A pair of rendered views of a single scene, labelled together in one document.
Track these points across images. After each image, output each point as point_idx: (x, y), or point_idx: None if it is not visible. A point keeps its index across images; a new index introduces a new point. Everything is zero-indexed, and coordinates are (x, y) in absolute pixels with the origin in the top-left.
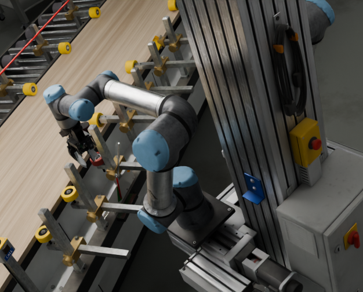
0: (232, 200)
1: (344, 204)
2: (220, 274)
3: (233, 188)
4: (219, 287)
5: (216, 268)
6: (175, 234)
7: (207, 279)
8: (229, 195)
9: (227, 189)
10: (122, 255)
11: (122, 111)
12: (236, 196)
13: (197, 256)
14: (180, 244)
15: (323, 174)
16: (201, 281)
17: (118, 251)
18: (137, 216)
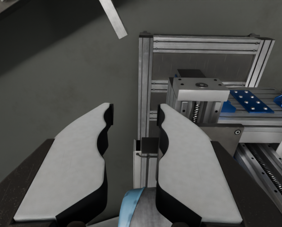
0: (243, 138)
1: None
2: (152, 182)
3: (263, 129)
4: (141, 187)
5: (155, 176)
6: (157, 157)
7: (141, 177)
8: (250, 131)
9: (261, 122)
10: (116, 33)
11: None
12: (252, 138)
13: (156, 158)
14: (168, 99)
15: None
16: (138, 171)
17: (115, 21)
18: (119, 214)
